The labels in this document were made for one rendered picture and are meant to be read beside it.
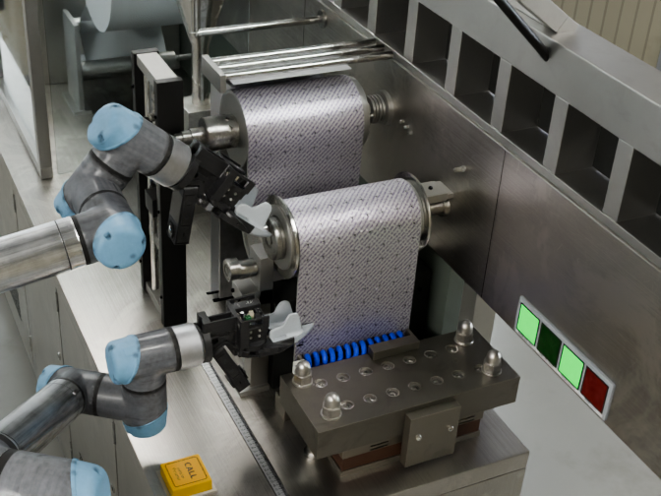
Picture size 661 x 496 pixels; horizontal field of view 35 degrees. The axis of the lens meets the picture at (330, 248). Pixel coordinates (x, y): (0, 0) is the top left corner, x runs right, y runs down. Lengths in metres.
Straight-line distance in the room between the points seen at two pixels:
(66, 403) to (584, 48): 0.98
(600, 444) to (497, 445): 1.47
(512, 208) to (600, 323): 0.26
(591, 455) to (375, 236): 1.70
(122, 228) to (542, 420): 2.19
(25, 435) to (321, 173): 0.76
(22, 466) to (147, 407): 0.38
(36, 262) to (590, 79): 0.82
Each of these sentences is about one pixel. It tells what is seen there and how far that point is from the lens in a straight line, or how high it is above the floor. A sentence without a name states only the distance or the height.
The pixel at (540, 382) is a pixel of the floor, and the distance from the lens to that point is 3.62.
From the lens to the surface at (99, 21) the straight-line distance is 2.63.
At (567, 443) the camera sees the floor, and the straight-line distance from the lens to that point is 3.41.
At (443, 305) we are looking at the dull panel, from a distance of 2.06.
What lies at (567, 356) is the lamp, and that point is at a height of 1.20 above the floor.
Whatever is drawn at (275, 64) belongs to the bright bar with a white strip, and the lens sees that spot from 2.01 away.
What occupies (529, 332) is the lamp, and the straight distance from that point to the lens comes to 1.81.
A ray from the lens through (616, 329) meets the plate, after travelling 1.63.
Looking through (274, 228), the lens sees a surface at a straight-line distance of 1.80.
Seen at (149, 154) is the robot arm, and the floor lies 1.47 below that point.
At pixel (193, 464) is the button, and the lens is 1.87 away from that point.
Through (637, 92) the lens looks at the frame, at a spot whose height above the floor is 1.65.
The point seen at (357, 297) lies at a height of 1.13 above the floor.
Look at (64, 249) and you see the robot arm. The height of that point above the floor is 1.40.
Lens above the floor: 2.22
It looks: 32 degrees down
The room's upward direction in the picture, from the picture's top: 4 degrees clockwise
